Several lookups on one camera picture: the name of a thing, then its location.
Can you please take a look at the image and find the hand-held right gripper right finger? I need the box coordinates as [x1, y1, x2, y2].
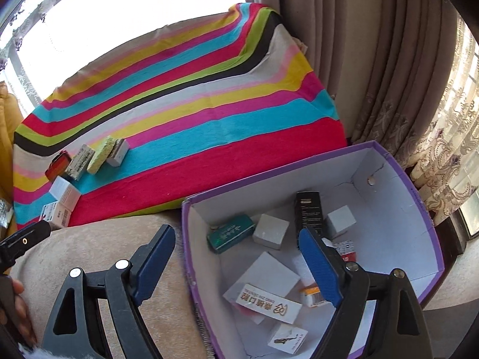
[298, 226, 435, 359]

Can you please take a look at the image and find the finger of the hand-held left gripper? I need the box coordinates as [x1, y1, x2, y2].
[0, 220, 52, 270]

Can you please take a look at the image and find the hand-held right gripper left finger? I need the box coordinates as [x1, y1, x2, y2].
[39, 224, 176, 359]

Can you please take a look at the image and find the small beige orange box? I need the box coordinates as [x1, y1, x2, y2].
[301, 285, 325, 307]

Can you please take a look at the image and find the red and white packet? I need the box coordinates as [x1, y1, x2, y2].
[331, 240, 358, 262]

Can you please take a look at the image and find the small grey box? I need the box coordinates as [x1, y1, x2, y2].
[325, 206, 356, 241]
[252, 214, 290, 250]

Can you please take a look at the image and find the large white pink-stained box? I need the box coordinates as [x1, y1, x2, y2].
[222, 251, 302, 326]

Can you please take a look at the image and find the tall black box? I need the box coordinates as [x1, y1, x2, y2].
[294, 191, 324, 249]

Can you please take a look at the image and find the long white orange-print box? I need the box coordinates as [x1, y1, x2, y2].
[236, 283, 303, 324]

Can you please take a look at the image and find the white box with gold picture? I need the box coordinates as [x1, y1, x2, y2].
[267, 323, 309, 354]

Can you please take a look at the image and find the teal green box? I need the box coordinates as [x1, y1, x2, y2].
[207, 214, 256, 255]

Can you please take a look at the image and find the purple cardboard box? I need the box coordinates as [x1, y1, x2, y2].
[181, 140, 445, 359]

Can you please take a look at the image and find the person's left hand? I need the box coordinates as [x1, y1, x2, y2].
[8, 279, 38, 346]

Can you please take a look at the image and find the silver blister pack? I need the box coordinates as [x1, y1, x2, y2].
[0, 199, 15, 229]

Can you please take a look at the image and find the plain white box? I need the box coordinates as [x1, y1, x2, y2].
[39, 201, 73, 230]

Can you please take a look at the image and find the white box with small text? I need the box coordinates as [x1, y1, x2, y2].
[48, 176, 82, 206]

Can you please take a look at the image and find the beige cushion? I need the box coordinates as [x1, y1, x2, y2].
[9, 209, 210, 359]

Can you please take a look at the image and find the white medicine box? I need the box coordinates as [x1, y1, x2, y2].
[63, 143, 96, 182]

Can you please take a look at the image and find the yellow leather sofa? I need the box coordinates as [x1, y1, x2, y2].
[0, 82, 23, 232]

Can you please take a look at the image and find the green scrubbing sponge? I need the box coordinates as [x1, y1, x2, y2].
[87, 136, 117, 175]

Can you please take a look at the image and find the small white brown-topped box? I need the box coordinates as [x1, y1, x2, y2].
[106, 138, 130, 168]

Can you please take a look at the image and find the rainbow striped cloth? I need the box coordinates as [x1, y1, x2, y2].
[13, 3, 348, 229]

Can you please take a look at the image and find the embroidered lace curtain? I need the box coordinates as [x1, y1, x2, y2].
[408, 15, 479, 217]

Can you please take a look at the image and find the sheer window curtain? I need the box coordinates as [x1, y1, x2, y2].
[0, 0, 94, 98]

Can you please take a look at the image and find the brown pleated curtain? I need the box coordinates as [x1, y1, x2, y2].
[239, 0, 468, 165]

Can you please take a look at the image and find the rainbow striped luggage strap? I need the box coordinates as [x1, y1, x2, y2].
[45, 150, 72, 181]

